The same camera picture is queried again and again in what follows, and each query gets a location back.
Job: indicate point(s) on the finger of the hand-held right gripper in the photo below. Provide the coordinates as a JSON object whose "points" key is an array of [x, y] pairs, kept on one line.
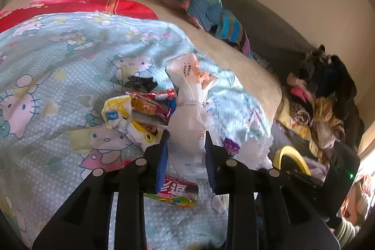
{"points": [[307, 178]]}

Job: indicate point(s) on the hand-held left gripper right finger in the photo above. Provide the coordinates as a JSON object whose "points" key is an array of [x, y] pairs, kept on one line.
{"points": [[209, 163]]}

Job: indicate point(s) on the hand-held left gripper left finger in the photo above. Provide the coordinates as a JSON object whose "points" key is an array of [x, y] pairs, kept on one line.
{"points": [[162, 163]]}

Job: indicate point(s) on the purple foil wrapper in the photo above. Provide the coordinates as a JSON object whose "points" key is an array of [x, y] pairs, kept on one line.
{"points": [[232, 147]]}

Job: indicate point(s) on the yellow rimmed bin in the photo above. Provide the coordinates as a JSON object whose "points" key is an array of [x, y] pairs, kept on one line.
{"points": [[288, 152]]}

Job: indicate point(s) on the white plastic bag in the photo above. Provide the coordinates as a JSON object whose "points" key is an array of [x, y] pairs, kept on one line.
{"points": [[187, 121]]}

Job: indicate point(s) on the yellow and white wrapper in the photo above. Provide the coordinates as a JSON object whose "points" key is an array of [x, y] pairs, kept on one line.
{"points": [[117, 109]]}

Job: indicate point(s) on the person's right forearm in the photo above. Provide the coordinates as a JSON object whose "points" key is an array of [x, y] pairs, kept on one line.
{"points": [[345, 231]]}

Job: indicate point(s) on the pale pink cloth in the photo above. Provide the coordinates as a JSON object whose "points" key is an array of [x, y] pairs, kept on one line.
{"points": [[316, 169]]}

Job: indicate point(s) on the red label snack wrapper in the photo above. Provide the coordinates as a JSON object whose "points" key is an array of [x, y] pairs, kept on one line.
{"points": [[178, 188]]}

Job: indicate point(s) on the orange printed cloth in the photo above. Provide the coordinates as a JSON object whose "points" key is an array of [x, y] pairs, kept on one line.
{"points": [[361, 200]]}

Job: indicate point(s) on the white fur garment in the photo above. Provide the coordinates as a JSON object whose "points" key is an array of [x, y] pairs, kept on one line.
{"points": [[331, 132]]}

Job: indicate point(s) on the crumpled white plastic wrap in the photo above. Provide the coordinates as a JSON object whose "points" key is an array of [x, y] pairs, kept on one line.
{"points": [[255, 150]]}

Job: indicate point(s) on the yellow cartoon blanket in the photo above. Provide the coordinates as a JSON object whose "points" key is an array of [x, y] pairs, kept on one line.
{"points": [[298, 130]]}

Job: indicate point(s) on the red and blue snack wrapper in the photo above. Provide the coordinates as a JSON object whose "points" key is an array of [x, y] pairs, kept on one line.
{"points": [[146, 106]]}

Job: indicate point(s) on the brown striped knit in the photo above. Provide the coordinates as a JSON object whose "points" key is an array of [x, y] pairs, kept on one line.
{"points": [[300, 115]]}

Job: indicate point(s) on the mustard knit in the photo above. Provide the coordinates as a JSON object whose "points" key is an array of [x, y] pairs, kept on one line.
{"points": [[325, 105]]}

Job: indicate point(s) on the black wrapper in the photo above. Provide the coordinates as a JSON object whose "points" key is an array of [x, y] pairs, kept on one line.
{"points": [[139, 82]]}

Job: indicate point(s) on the black clothing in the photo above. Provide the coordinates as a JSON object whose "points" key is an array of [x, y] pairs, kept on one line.
{"points": [[331, 77]]}

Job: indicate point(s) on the bed with beige cover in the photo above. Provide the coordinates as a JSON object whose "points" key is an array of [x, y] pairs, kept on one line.
{"points": [[228, 62]]}

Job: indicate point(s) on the dark floral cloth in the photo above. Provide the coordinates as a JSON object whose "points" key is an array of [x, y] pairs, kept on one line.
{"points": [[262, 62]]}

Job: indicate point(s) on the striped knit cloth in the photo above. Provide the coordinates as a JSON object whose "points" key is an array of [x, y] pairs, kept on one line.
{"points": [[231, 27]]}

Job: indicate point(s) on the cat print blanket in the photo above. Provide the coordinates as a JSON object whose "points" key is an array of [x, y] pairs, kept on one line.
{"points": [[58, 62]]}

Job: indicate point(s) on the grey headboard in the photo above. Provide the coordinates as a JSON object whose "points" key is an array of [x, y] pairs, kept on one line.
{"points": [[263, 21]]}

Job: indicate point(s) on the teal floral cloth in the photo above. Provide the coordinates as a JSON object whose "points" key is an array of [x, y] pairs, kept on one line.
{"points": [[202, 1]]}

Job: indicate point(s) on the red blanket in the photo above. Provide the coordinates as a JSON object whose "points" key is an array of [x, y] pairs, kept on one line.
{"points": [[123, 5]]}

